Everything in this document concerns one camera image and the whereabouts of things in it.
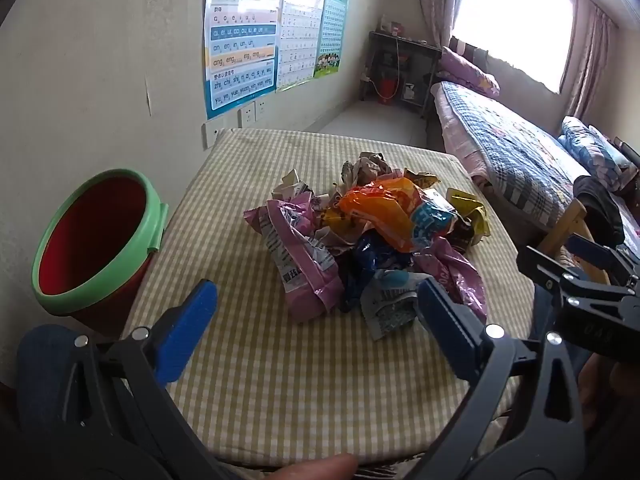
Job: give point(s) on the white wall socket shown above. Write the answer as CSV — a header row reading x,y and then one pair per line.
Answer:
x,y
260,109
246,115

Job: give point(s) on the yellow snack wrapper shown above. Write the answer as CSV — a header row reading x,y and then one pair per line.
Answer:
x,y
472,207

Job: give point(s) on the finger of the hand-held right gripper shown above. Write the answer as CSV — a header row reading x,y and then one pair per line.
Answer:
x,y
545,270
595,252

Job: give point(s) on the blue floral pillow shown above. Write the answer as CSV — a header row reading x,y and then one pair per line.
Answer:
x,y
590,150

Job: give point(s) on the blue letter wall poster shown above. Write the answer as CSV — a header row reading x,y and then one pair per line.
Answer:
x,y
240,35

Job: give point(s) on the silver light blue wrapper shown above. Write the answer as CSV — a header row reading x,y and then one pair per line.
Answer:
x,y
392,305

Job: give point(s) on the pink floral pillow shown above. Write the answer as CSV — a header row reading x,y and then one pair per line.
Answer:
x,y
467,72

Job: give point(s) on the small red pail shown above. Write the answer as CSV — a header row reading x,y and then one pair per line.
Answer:
x,y
387,90

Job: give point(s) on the white wall switch plate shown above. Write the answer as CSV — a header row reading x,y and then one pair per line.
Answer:
x,y
210,134

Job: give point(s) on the yellow checked tablecloth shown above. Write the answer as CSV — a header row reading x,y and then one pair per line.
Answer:
x,y
300,385

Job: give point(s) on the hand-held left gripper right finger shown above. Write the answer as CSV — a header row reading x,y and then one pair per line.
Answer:
x,y
450,330

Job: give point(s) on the pink white labelled wrapper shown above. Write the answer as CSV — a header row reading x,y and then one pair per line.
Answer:
x,y
295,260

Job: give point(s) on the bed with blue plaid quilt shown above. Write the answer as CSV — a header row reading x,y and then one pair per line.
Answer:
x,y
505,150

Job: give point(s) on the person's right hand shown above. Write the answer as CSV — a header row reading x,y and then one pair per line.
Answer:
x,y
610,390

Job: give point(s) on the white chart wall poster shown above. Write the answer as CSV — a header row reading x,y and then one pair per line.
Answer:
x,y
300,30

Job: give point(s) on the red bucket with green rim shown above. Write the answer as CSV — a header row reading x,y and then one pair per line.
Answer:
x,y
90,240

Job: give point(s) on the wooden chair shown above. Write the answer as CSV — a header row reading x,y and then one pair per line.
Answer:
x,y
562,235

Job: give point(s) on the person's left hand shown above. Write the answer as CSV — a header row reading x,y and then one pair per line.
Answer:
x,y
315,467

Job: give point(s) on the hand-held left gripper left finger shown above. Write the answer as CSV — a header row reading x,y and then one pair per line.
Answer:
x,y
187,325

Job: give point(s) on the bright window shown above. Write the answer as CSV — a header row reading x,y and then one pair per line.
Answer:
x,y
515,20

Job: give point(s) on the glossy pink wrapper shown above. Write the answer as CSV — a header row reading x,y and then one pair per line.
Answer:
x,y
457,280

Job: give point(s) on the orange snack wrapper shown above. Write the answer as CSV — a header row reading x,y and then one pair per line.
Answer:
x,y
380,205

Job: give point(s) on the teal chart wall poster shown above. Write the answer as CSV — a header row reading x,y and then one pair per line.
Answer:
x,y
331,30

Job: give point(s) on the black metal shelf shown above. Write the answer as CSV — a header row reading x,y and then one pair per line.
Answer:
x,y
400,60

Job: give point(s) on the pink patterned curtain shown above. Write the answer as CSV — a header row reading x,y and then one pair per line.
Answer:
x,y
440,0
592,60

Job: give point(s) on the dark cloth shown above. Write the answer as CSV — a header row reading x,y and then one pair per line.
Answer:
x,y
600,207

